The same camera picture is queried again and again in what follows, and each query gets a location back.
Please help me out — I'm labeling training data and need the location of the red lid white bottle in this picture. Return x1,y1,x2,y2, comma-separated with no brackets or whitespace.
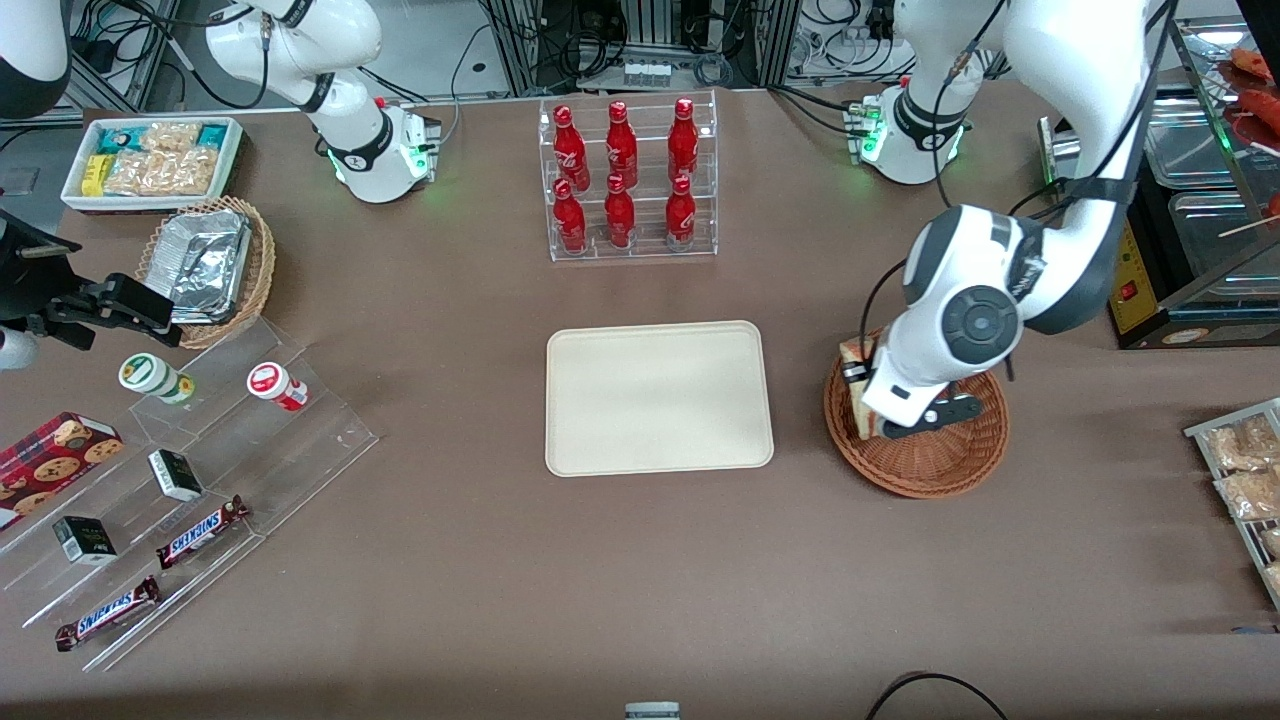
247,362,311,413

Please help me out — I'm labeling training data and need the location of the grey wire tray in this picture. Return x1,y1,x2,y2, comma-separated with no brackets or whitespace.
1185,398,1280,611

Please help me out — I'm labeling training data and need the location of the brown wicker basket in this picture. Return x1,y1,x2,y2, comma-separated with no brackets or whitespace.
823,325,1011,499

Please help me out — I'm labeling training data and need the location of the clear acrylic tiered stand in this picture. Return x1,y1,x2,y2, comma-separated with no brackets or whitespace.
0,320,379,673

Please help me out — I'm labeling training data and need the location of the light wicker basket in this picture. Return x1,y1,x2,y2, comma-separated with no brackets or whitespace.
135,195,276,351

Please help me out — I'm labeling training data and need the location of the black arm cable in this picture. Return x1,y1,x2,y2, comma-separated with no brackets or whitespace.
858,0,1176,381

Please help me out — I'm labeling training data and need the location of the white rectangular bin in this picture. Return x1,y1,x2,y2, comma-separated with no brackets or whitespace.
60,117,244,214

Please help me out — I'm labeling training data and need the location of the small black box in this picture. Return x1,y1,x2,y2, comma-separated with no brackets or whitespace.
148,449,204,503
52,516,118,566

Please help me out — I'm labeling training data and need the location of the red cola bottle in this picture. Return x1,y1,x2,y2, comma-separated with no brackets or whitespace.
604,173,637,249
552,178,588,254
606,100,639,189
668,97,700,183
666,175,698,251
553,104,591,193

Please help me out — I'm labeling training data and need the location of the clear acrylic bottle rack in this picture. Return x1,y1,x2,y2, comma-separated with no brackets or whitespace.
538,90,719,263

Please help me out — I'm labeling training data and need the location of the large clear cracker bag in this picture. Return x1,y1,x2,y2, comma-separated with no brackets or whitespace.
103,146,219,197

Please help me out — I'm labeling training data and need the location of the green lid white bottle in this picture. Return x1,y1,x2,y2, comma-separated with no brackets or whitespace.
118,353,196,406

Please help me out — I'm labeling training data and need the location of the brown Snickers bar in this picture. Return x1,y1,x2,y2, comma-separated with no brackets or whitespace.
55,575,163,653
155,495,251,571

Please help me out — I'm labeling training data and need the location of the black yellow food warmer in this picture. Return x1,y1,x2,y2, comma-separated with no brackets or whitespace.
1040,20,1280,351

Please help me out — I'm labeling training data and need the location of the black cable loop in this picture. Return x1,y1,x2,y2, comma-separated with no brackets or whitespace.
865,672,1011,720

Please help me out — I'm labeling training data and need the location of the red cookie box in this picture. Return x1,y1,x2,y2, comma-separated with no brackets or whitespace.
0,412,124,531

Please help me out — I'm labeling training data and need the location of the steel warmer pan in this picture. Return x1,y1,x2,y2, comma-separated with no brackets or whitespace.
1145,90,1251,189
1168,190,1280,276

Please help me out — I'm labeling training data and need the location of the triangle sandwich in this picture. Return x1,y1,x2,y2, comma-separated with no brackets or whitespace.
838,338,886,441

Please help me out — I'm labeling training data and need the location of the aluminium frame post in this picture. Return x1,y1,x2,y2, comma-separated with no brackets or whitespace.
760,0,803,89
488,0,546,96

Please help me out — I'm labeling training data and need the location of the small clear cracker bag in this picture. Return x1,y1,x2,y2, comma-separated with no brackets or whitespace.
140,121,201,153

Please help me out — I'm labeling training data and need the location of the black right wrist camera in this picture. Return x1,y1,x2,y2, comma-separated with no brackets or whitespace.
45,273,183,349

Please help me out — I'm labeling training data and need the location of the aluminium foil container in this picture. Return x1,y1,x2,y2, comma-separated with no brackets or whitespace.
165,210,251,326

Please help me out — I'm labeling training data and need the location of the beige plastic tray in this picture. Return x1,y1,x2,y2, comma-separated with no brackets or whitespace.
545,320,776,478

